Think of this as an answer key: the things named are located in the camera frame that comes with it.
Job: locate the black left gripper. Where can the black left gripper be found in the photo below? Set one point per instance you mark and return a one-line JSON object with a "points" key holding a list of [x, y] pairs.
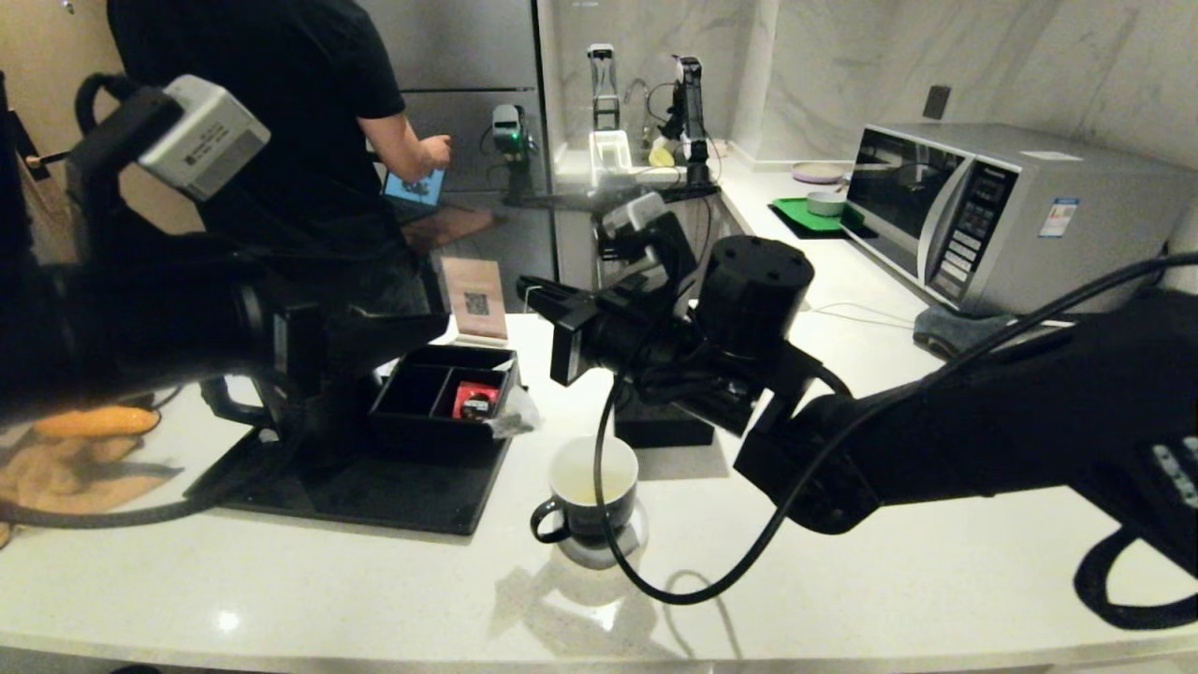
{"points": [[290, 346]]}

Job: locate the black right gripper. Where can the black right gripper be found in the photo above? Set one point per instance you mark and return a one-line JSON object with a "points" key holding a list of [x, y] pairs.
{"points": [[627, 342]]}

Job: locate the grey tea bag sachet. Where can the grey tea bag sachet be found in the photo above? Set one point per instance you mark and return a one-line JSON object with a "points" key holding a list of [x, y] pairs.
{"points": [[513, 417]]}

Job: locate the black electric kettle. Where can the black electric kettle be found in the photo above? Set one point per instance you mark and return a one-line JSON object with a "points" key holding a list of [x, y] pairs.
{"points": [[234, 412]]}

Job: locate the person's right forearm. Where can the person's right forearm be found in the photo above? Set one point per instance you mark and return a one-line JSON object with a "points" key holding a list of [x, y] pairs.
{"points": [[393, 150]]}

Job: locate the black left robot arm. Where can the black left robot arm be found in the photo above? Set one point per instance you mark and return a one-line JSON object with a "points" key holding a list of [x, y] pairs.
{"points": [[112, 318]]}

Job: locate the red sachet packet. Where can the red sachet packet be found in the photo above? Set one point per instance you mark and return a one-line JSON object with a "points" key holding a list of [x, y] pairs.
{"points": [[475, 401]]}

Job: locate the person's right hand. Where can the person's right hand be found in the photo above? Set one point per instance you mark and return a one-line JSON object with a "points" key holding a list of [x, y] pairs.
{"points": [[435, 153]]}

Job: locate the brown QR code sign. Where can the brown QR code sign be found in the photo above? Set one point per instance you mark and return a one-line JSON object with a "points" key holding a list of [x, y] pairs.
{"points": [[475, 298]]}

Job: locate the black compartment box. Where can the black compartment box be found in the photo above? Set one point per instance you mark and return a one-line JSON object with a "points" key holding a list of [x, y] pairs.
{"points": [[412, 426]]}

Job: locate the black mounting bar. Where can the black mounting bar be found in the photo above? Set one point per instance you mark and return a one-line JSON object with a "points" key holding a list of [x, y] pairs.
{"points": [[562, 199]]}

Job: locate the black serving tray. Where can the black serving tray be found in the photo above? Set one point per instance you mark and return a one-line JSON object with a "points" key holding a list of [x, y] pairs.
{"points": [[374, 496]]}

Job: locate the white dish rack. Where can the white dish rack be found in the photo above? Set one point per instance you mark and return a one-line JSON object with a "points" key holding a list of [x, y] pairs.
{"points": [[610, 157]]}

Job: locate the open laptop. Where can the open laptop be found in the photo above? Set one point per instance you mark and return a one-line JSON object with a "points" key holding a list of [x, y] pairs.
{"points": [[416, 187]]}

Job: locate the black tissue box white lid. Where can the black tissue box white lid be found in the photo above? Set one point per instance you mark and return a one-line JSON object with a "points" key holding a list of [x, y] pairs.
{"points": [[664, 432]]}

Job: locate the dark mug white inside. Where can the dark mug white inside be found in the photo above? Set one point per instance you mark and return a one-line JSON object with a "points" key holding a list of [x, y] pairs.
{"points": [[580, 515]]}

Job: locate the chrome sink faucet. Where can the chrome sink faucet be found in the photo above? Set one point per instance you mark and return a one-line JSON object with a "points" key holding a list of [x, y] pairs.
{"points": [[638, 94]]}

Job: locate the person in black shirt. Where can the person in black shirt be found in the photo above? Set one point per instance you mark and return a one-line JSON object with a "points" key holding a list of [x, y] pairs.
{"points": [[281, 122]]}

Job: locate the green tray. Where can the green tray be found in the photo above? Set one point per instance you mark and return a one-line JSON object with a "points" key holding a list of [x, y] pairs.
{"points": [[796, 216]]}

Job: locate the white round coaster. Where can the white round coaster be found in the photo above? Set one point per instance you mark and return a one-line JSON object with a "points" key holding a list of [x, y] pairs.
{"points": [[613, 558]]}

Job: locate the grey refrigerator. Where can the grey refrigerator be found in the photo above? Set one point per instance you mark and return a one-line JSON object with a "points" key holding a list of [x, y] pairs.
{"points": [[468, 47]]}

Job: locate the yellow corn cob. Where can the yellow corn cob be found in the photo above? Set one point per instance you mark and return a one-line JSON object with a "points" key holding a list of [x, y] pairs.
{"points": [[98, 421]]}

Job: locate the small grey bowl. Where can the small grey bowl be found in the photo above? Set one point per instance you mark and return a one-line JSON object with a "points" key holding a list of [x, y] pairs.
{"points": [[825, 205]]}

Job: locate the pale pink plate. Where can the pale pink plate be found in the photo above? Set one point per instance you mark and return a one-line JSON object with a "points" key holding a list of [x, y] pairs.
{"points": [[816, 173]]}

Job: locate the yellow cloth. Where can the yellow cloth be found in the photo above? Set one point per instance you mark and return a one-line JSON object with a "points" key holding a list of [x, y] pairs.
{"points": [[65, 477]]}

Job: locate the grey folded cloth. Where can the grey folded cloth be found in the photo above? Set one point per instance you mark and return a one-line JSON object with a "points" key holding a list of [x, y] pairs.
{"points": [[945, 328]]}

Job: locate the silver microwave oven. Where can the silver microwave oven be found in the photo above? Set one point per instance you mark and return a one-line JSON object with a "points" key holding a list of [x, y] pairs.
{"points": [[1076, 232]]}

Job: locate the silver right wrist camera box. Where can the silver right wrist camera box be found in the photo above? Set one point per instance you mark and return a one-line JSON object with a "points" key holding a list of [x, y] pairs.
{"points": [[636, 217]]}

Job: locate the black wall socket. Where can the black wall socket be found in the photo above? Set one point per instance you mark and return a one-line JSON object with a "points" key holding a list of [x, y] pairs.
{"points": [[934, 103]]}

